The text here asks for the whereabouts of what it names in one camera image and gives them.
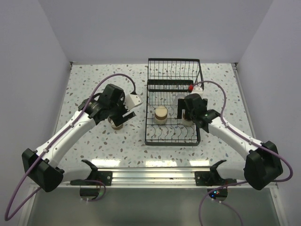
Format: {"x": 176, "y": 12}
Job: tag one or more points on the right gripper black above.
{"x": 182, "y": 105}

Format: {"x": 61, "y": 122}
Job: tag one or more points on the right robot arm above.
{"x": 261, "y": 164}

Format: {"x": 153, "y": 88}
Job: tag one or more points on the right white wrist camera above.
{"x": 195, "y": 89}

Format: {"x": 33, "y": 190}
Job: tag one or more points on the aluminium mounting rail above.
{"x": 150, "y": 176}

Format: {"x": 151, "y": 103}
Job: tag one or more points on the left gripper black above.
{"x": 119, "y": 119}

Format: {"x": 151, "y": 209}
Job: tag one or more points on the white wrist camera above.
{"x": 195, "y": 89}
{"x": 132, "y": 101}

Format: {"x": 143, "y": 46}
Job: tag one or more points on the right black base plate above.
{"x": 208, "y": 178}

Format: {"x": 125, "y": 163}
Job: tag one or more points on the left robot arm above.
{"x": 41, "y": 165}

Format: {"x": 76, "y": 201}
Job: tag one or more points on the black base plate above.
{"x": 208, "y": 178}
{"x": 96, "y": 180}

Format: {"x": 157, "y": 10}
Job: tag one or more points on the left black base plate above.
{"x": 96, "y": 180}

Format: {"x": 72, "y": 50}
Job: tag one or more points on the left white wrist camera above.
{"x": 132, "y": 101}

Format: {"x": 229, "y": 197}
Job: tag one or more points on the black wire dish rack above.
{"x": 168, "y": 77}

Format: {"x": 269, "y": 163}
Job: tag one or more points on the clear glass back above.
{"x": 177, "y": 98}

